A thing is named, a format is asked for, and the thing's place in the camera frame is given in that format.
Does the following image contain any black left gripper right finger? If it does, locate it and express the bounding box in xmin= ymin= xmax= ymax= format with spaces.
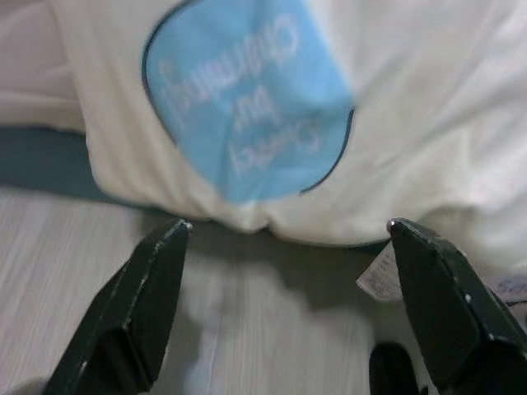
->
xmin=386 ymin=217 xmax=527 ymax=395

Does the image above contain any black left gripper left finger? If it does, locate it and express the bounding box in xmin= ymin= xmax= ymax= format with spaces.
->
xmin=43 ymin=219 xmax=192 ymax=395

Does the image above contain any white blanket care label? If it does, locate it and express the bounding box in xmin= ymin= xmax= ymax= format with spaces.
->
xmin=356 ymin=250 xmax=396 ymax=300

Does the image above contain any cream cartoon print blanket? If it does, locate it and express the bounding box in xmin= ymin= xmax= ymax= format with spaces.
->
xmin=55 ymin=0 xmax=527 ymax=314

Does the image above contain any beige sheeted mattress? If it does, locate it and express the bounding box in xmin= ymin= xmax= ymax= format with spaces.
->
xmin=0 ymin=0 xmax=92 ymax=133

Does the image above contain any blue upholstered bed frame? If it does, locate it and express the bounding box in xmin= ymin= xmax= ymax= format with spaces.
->
xmin=0 ymin=123 xmax=388 ymax=252

